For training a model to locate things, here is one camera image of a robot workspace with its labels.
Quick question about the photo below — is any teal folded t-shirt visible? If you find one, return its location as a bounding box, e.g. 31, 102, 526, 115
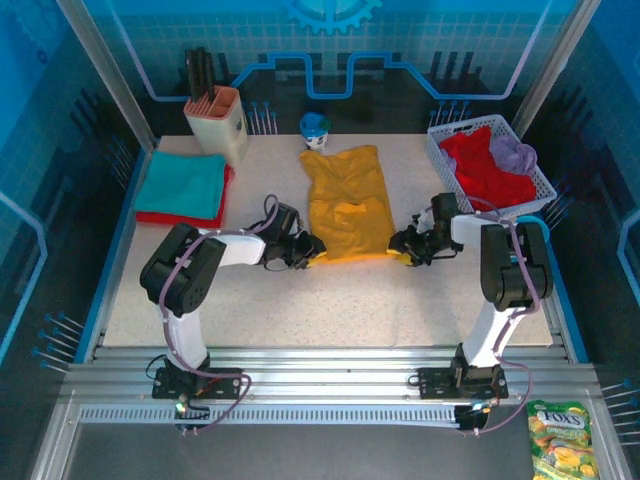
133, 150, 229, 221

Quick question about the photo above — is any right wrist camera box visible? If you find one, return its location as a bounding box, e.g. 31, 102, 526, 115
419, 192, 457, 224

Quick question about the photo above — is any red folded t-shirt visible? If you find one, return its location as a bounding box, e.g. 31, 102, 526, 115
135, 162, 235, 229

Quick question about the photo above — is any blue lidded printed cup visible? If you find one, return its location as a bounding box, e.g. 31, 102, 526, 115
299, 112, 331, 151

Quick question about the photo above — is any red crumpled t-shirt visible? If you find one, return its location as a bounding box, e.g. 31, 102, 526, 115
438, 125, 539, 207

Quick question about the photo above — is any white plastic mesh basket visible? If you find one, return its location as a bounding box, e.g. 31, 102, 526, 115
426, 113, 559, 221

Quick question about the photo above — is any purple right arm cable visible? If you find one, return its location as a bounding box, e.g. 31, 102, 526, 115
467, 194, 544, 436

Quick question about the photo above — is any yellow printed t-shirt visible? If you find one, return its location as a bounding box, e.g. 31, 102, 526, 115
298, 144, 396, 265

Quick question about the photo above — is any purple crumpled t-shirt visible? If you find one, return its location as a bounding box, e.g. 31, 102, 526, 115
489, 134, 539, 176

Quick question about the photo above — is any green yellow candy bag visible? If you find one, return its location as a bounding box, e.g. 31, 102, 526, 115
526, 399, 599, 480

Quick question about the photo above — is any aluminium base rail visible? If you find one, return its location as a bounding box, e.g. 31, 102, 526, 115
62, 347, 596, 401

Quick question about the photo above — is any grey slotted cable duct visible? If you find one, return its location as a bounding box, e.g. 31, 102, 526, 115
78, 405, 461, 426

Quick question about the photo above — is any cream and pink knife block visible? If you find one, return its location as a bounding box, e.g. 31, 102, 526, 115
182, 85, 250, 169

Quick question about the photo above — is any aluminium frame post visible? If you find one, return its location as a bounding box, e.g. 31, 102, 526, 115
509, 0, 604, 142
55, 0, 157, 151

